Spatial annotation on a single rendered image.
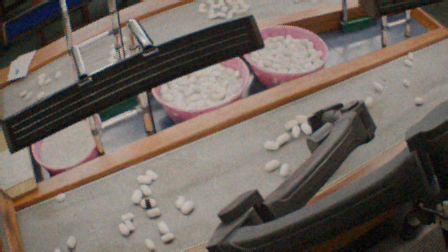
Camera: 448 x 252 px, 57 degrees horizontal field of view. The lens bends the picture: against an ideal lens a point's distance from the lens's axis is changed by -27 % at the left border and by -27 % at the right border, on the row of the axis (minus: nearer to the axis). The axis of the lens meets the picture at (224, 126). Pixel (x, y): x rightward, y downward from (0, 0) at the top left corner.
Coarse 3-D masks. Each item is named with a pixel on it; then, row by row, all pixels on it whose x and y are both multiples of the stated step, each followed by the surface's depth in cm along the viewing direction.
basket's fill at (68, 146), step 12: (60, 132) 143; (72, 132) 142; (84, 132) 143; (48, 144) 140; (60, 144) 140; (72, 144) 139; (84, 144) 138; (48, 156) 136; (60, 156) 136; (72, 156) 135; (84, 156) 135
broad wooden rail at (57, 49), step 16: (160, 0) 189; (176, 0) 187; (192, 0) 188; (128, 16) 183; (144, 16) 183; (80, 32) 181; (96, 32) 178; (48, 48) 177; (64, 48) 174; (32, 64) 170; (16, 80) 168
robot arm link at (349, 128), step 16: (352, 112) 95; (368, 112) 98; (336, 128) 95; (352, 128) 93; (368, 128) 97; (336, 144) 89; (352, 144) 92; (320, 160) 85; (336, 160) 87; (304, 176) 82; (320, 176) 84; (256, 192) 76; (272, 192) 82; (288, 192) 79; (304, 192) 80; (224, 208) 76; (240, 208) 74; (256, 208) 77; (272, 208) 76; (288, 208) 78
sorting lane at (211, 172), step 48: (432, 48) 159; (336, 96) 143; (384, 96) 141; (432, 96) 139; (192, 144) 134; (240, 144) 133; (288, 144) 131; (384, 144) 127; (96, 192) 124; (192, 192) 123; (240, 192) 122; (48, 240) 112; (96, 240) 112; (144, 240) 113; (192, 240) 112
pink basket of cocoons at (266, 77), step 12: (264, 36) 166; (300, 36) 165; (312, 36) 162; (324, 48) 157; (324, 60) 150; (264, 72) 150; (276, 72) 147; (300, 72) 146; (312, 72) 148; (264, 84) 157; (276, 84) 153
